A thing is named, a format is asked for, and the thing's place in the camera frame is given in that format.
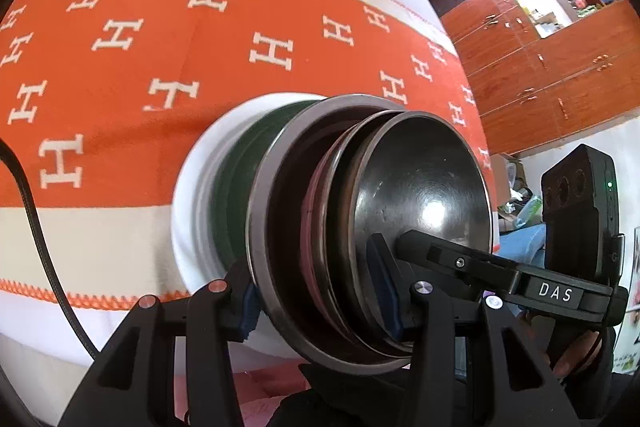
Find white ceramic plate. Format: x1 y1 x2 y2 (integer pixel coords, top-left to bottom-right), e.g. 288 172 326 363
170 92 327 358

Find green ceramic plate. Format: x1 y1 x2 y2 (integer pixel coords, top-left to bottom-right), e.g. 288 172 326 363
209 100 317 269

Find black cable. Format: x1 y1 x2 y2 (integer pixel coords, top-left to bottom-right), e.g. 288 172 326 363
0 138 101 358

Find large steel bowl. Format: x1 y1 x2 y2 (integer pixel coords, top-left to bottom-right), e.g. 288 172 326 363
245 93 409 376

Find cardboard box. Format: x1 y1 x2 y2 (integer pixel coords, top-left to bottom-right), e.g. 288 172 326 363
490 154 527 206

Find medium steel bowl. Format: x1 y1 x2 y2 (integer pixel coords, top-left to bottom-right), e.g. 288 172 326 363
299 109 408 359

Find small steel bowl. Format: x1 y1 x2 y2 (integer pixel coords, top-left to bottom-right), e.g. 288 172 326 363
334 110 494 357

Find person's right hand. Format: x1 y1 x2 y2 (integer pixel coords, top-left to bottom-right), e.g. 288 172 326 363
518 312 603 381

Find wooden cabinet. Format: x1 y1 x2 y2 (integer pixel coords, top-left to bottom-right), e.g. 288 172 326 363
430 0 639 154

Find orange H pattern blanket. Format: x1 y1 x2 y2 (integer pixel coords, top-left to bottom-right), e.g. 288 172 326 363
1 0 490 310

